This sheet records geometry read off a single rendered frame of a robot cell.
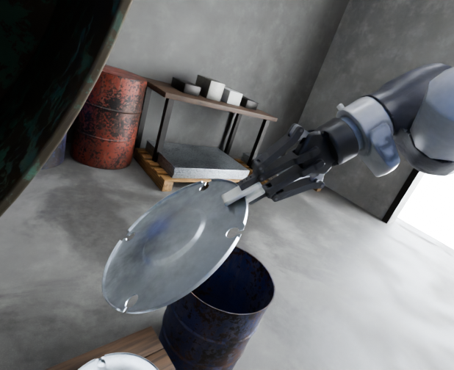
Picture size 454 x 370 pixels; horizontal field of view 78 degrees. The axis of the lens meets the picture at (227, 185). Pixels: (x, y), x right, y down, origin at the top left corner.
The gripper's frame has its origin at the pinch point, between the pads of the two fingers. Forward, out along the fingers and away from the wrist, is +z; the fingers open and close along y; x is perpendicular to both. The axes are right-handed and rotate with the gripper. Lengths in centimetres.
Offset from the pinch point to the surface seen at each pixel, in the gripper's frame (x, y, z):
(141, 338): -25, -45, 53
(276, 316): -67, -129, 20
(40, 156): 24.4, 24.2, 8.8
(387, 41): -343, -113, -279
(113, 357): -16, -38, 58
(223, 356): -26, -76, 38
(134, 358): -16, -42, 53
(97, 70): 23.4, 26.4, 3.4
